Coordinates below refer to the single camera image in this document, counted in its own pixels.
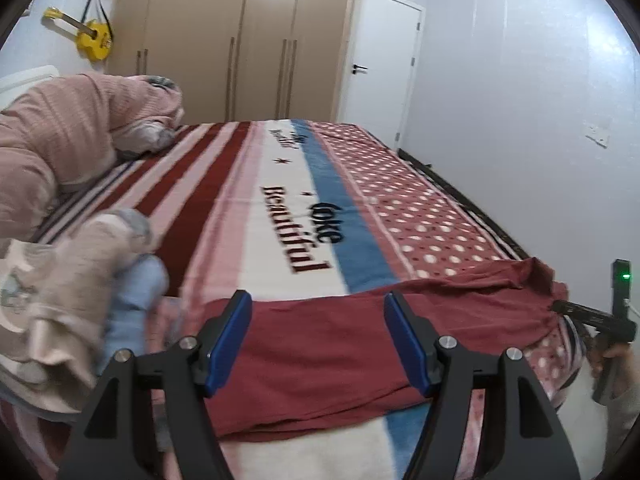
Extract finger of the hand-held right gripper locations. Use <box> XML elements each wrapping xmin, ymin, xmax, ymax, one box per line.
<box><xmin>549</xmin><ymin>299</ymin><xmax>615</xmax><ymax>329</ymax></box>

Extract wooden wardrobe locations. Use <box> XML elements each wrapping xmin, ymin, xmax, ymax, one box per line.
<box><xmin>107</xmin><ymin>0</ymin><xmax>359</xmax><ymax>124</ymax></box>

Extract yellow guitar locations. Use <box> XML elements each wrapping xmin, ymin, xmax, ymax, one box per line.
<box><xmin>42</xmin><ymin>6</ymin><xmax>114</xmax><ymax>64</ymax></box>

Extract person's right forearm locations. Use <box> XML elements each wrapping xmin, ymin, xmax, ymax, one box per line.
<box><xmin>604</xmin><ymin>384</ymin><xmax>640</xmax><ymax>467</ymax></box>

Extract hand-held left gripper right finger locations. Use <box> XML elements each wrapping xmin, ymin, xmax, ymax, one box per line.
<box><xmin>383</xmin><ymin>290</ymin><xmax>581</xmax><ymax>480</ymax></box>

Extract dark baseboard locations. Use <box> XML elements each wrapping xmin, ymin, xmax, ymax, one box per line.
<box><xmin>397</xmin><ymin>147</ymin><xmax>532</xmax><ymax>261</ymax></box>

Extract pink quilt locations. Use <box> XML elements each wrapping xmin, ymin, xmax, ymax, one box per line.
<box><xmin>0</xmin><ymin>72</ymin><xmax>186</xmax><ymax>242</ymax></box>

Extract red pants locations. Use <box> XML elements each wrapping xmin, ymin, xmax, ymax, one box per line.
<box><xmin>197</xmin><ymin>257</ymin><xmax>572</xmax><ymax>439</ymax></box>

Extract white wall socket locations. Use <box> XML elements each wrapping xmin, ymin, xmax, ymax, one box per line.
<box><xmin>584</xmin><ymin>119</ymin><xmax>612</xmax><ymax>149</ymax></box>

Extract striped dotted printed blanket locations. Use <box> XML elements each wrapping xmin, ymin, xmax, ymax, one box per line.
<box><xmin>0</xmin><ymin>118</ymin><xmax>587</xmax><ymax>480</ymax></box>

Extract white headboard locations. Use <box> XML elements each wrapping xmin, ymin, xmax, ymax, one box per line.
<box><xmin>0</xmin><ymin>63</ymin><xmax>56</xmax><ymax>107</ymax></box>

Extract person's right hand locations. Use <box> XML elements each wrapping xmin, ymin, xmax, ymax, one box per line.
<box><xmin>586</xmin><ymin>341</ymin><xmax>635</xmax><ymax>387</ymax></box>

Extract light blue cloth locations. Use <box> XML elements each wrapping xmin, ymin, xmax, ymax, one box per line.
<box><xmin>97</xmin><ymin>254</ymin><xmax>171</xmax><ymax>377</ymax></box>

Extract pile of folded clothes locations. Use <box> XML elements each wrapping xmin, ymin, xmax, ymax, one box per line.
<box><xmin>0</xmin><ymin>209</ymin><xmax>154</xmax><ymax>412</ymax></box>

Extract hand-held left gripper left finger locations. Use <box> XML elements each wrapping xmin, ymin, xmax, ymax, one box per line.
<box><xmin>59</xmin><ymin>289</ymin><xmax>253</xmax><ymax>480</ymax></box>

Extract white door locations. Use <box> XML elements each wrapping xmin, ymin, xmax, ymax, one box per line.
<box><xmin>337</xmin><ymin>0</ymin><xmax>426</xmax><ymax>149</ymax></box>

